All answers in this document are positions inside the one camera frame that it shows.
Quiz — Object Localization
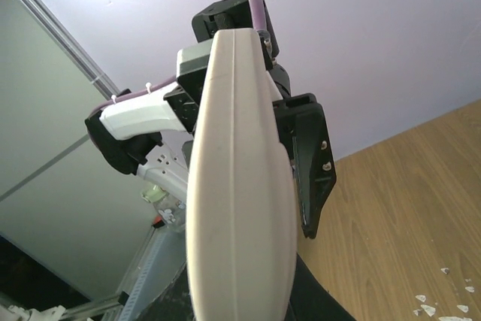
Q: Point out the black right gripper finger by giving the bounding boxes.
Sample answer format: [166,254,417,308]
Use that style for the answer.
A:
[285,254,355,321]

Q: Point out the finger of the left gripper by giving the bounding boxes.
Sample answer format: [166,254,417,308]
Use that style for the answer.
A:
[293,93,337,239]

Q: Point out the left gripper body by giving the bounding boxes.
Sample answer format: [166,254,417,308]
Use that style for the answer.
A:
[270,65,298,159]

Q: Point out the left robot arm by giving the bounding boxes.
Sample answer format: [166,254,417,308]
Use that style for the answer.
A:
[85,0,336,239]

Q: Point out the slotted cable duct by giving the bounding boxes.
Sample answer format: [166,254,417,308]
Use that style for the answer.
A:
[116,229,186,320]

